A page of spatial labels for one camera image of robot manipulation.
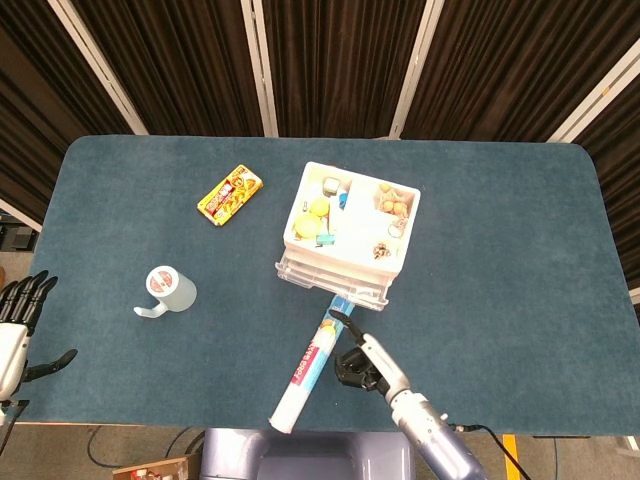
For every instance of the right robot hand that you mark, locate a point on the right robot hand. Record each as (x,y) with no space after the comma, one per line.
(382,362)

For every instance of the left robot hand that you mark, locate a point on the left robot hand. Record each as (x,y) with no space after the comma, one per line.
(11,350)

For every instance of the clear plastic drawer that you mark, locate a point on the clear plastic drawer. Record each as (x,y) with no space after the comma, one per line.
(330,282)

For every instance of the grey purple robot base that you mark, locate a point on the grey purple robot base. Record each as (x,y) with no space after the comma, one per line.
(305,455)

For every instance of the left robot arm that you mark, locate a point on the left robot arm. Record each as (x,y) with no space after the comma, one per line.
(4,412)

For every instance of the white plastic drawer organizer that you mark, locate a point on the white plastic drawer organizer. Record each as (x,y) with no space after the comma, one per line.
(360,232)

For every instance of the white blue bag roll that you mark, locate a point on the white blue bag roll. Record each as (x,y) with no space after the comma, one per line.
(307,370)

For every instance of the small brown bits cluster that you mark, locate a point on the small brown bits cluster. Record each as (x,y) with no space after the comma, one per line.
(381,251)

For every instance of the dark equipment rack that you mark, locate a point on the dark equipment rack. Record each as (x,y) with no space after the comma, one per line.
(17,237)

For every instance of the blue table mat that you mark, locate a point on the blue table mat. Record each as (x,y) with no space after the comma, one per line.
(500,300)

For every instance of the teal binder clip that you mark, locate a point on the teal binder clip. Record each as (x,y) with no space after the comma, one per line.
(326,240)

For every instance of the yellow floor tape strip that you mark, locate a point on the yellow floor tape strip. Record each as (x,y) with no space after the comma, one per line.
(512,442)

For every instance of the large yellow round disc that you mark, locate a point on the large yellow round disc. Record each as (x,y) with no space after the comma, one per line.
(306,226)

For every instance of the tan round balls cluster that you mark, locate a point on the tan round balls cluster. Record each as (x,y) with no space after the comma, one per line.
(392,202)

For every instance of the red white round lid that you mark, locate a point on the red white round lid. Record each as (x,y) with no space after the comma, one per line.
(161,281)

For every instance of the small blue item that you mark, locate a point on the small blue item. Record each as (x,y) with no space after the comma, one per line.
(343,201)

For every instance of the small yellow round disc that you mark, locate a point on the small yellow round disc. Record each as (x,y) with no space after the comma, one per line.
(320,206)

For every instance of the pale blue mug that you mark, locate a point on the pale blue mug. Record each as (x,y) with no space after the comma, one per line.
(182,295)

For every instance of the grey green small box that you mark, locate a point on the grey green small box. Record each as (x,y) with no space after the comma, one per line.
(331,186)

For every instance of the brown cardboard box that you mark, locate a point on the brown cardboard box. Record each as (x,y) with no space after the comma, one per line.
(160,470)

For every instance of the yellow snack box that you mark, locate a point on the yellow snack box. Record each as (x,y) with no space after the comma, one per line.
(230,196)

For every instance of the black pleated curtain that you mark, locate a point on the black pleated curtain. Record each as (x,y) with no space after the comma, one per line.
(35,100)
(175,60)
(620,175)
(515,60)
(340,60)

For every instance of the white frame post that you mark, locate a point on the white frame post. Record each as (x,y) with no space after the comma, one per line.
(260,70)
(595,97)
(20,215)
(416,70)
(97,65)

